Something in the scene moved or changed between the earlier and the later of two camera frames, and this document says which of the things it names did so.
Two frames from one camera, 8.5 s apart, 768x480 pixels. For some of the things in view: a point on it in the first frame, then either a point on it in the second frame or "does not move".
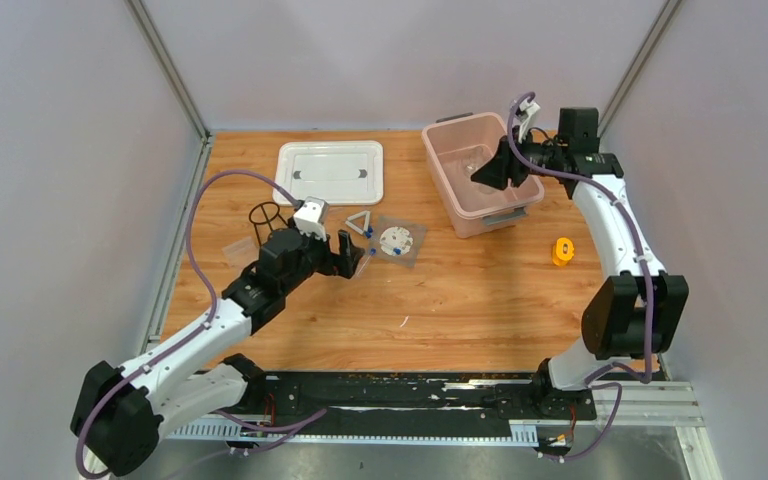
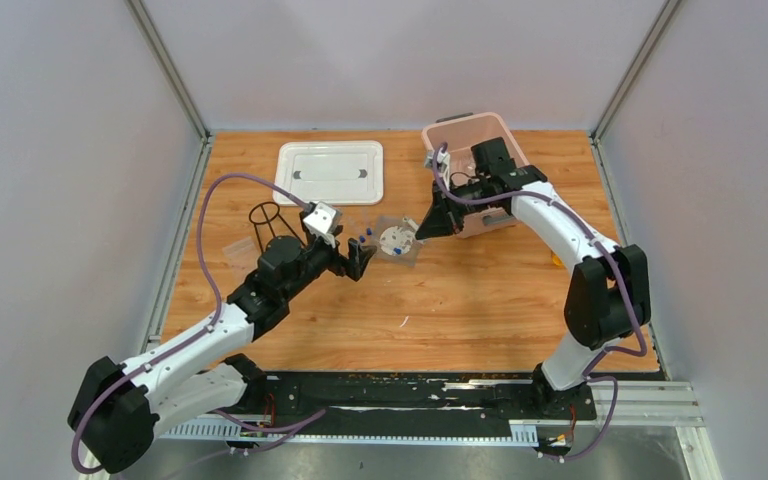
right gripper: (503, 165) to (441, 219)
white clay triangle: (354, 226) to (411, 222)
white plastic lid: (344, 172) does not move
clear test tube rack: (242, 253) does not move
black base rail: (424, 404) does not move
